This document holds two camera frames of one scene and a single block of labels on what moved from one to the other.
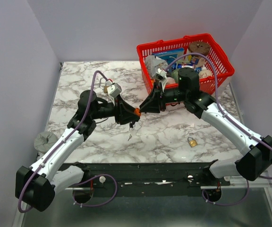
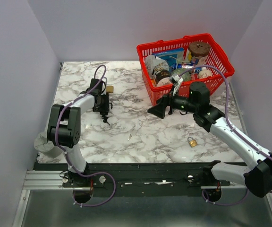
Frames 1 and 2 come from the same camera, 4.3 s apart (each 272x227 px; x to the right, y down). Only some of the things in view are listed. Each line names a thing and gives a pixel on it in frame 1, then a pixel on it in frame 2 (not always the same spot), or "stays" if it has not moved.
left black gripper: x=124 y=113 to x=105 y=107
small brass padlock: x=192 y=142 stays
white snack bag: x=153 y=63 stays
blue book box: x=169 y=56 stays
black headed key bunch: x=131 y=124 to x=105 y=119
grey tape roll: x=45 y=141 stays
